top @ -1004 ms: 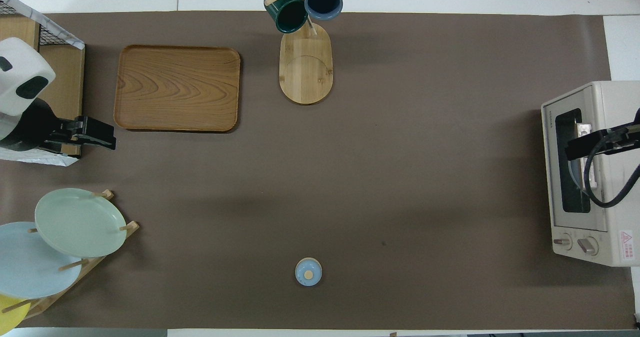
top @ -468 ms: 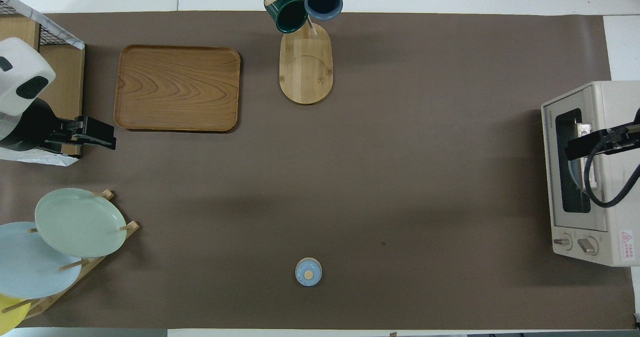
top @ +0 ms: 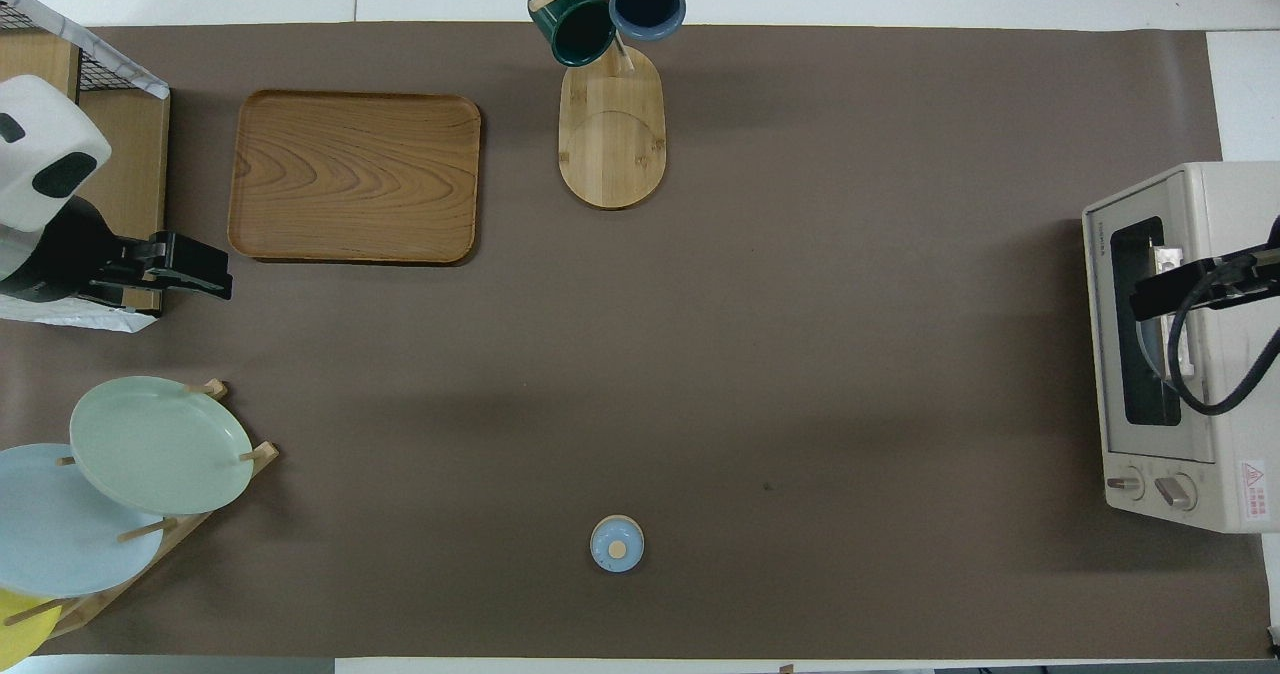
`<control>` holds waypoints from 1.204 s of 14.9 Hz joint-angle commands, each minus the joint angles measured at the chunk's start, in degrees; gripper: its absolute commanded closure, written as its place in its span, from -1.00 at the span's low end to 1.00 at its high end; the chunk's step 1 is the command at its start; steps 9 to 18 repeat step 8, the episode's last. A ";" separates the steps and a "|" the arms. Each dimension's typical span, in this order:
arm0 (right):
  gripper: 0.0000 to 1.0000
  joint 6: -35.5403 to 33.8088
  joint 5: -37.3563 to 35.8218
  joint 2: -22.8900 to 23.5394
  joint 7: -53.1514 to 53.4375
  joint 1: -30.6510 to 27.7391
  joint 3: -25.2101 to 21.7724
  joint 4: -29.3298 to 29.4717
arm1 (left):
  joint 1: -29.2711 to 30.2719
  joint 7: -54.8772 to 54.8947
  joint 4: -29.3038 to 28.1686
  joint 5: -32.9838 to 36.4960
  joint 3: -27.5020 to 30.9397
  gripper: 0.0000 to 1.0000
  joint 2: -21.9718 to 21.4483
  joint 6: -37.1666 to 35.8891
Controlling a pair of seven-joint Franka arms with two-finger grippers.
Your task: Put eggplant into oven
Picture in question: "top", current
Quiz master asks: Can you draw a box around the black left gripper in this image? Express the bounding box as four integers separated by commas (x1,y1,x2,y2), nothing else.
0,196,234,305

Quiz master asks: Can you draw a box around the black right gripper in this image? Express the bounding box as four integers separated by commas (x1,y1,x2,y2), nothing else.
1130,242,1280,323

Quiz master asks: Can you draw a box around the glass oven door with handle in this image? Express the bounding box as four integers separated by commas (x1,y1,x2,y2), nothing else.
1082,179,1218,465

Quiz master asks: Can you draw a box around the cream toaster oven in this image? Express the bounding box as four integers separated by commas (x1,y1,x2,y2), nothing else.
1082,161,1280,533

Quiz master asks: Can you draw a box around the wooden shelf box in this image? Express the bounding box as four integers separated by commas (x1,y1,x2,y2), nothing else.
0,32,171,315

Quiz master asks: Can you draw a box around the pale green plate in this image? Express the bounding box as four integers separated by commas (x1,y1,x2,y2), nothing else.
69,375,255,516

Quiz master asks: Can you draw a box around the wooden serving tray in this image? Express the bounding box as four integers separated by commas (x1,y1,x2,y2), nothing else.
227,89,483,265

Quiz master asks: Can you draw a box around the wooden plate rack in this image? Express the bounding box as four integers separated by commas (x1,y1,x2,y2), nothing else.
30,379,281,640

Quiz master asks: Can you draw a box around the pale blue racked plate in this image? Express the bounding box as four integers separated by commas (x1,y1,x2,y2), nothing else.
0,442,166,599

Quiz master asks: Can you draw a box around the yellow plate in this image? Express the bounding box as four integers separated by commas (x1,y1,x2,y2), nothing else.
0,589,63,670

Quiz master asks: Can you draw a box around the wooden mug tree stand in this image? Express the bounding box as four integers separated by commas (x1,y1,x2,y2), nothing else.
528,0,691,210

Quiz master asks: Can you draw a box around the dark green mug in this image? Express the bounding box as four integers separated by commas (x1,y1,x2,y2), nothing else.
528,0,617,67

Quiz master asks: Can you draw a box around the brown table mat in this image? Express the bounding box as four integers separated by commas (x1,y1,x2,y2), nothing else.
0,22,1271,660

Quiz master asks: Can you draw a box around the small blue wooden-knob bell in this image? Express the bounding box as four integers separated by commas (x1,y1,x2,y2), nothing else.
589,514,645,574

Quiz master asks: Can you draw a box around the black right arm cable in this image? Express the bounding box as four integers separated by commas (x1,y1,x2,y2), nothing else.
1165,216,1280,417

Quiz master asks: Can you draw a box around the black wire basket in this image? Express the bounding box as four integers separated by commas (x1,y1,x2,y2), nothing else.
0,0,171,333

